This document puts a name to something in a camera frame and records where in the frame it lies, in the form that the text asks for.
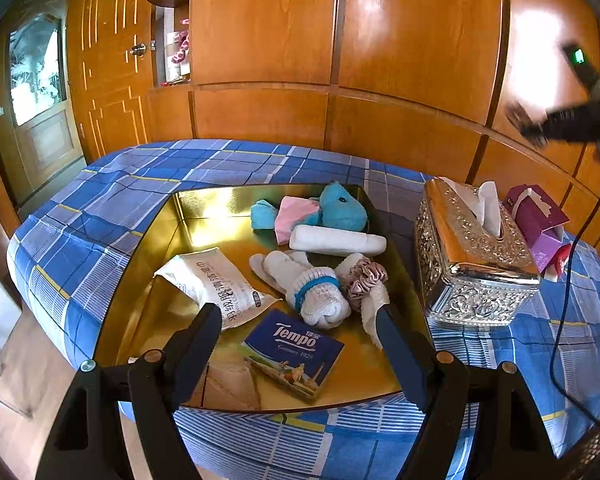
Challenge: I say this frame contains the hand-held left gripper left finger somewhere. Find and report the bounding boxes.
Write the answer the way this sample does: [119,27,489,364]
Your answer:
[35,302,223,480]

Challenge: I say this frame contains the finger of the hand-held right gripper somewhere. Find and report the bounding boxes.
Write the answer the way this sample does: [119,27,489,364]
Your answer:
[506,102,547,147]

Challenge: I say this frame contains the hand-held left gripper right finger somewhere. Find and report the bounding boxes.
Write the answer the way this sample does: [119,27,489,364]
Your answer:
[374,304,571,480]

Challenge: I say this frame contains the gold metal tray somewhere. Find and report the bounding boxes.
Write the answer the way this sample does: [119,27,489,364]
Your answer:
[92,183,433,413]

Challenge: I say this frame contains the white cloth strip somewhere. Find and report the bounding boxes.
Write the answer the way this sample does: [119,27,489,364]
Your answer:
[361,284,392,351]

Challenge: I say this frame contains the white wet wipes packet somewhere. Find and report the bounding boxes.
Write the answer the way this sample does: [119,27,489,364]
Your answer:
[154,247,283,332]

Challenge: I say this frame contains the pink scrunchie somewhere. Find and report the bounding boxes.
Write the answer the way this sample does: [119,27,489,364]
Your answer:
[347,256,385,311]

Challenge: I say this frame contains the blue pocket tissue packet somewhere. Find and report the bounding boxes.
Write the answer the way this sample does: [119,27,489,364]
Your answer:
[243,308,346,401]

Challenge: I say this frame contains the white knitted socks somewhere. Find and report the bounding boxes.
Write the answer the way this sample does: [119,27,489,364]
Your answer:
[249,251,353,328]

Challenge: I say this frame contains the white towel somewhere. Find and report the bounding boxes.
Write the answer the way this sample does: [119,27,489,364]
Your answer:
[289,225,387,256]

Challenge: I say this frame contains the blue plush toy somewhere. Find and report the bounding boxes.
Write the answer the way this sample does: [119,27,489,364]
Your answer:
[251,181,370,235]

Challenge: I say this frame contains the pink cloth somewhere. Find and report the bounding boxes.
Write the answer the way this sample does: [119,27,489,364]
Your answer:
[275,196,322,246]

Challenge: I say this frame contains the purple tissue box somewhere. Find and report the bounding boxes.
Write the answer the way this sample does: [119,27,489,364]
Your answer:
[503,184,571,276]

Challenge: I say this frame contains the white tissue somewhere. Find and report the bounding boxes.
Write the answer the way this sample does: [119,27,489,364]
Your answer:
[452,180,503,238]

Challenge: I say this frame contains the silver embossed tissue box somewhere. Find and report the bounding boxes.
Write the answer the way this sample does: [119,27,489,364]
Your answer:
[414,177,542,330]

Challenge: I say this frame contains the wooden wardrobe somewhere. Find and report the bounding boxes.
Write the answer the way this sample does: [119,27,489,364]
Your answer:
[145,0,600,241]

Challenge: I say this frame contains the blue plaid bedsheet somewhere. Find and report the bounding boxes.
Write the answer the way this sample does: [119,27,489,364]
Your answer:
[6,139,600,480]

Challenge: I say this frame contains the dark wicker basket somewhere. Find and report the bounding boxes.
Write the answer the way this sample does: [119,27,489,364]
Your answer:
[562,420,600,480]

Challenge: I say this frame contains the glass panel door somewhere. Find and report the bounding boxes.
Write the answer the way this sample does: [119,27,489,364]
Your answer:
[0,10,86,206]

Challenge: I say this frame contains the wooden door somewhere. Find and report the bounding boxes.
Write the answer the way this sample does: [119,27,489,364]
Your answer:
[65,0,156,163]

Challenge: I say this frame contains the black cable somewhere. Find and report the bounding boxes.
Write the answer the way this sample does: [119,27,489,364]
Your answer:
[550,140,600,436]

